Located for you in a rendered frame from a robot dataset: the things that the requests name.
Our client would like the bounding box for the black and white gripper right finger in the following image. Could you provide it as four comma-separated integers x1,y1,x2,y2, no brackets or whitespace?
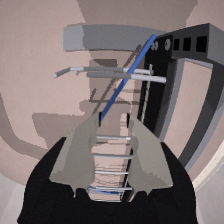
127,113,198,224

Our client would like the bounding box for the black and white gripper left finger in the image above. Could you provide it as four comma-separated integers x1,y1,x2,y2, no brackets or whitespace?
17,111,101,224

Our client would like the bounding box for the grey metal rack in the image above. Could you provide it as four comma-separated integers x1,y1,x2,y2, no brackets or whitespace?
52,23,224,202

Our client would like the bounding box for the blue cable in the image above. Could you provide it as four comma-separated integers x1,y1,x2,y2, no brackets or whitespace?
96,34,156,194

